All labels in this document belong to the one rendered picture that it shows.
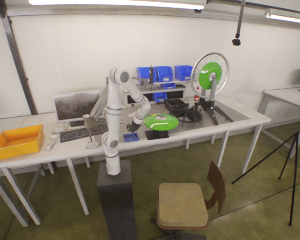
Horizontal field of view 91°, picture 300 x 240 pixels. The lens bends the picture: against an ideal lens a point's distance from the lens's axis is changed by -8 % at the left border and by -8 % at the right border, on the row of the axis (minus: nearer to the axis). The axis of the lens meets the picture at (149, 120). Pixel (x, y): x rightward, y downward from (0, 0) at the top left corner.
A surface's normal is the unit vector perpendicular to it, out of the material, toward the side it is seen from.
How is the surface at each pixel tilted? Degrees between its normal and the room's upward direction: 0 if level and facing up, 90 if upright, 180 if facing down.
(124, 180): 0
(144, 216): 0
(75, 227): 0
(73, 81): 90
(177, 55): 90
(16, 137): 86
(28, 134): 86
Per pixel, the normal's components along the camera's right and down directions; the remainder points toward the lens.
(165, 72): 0.28, 0.44
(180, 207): 0.00, -0.89
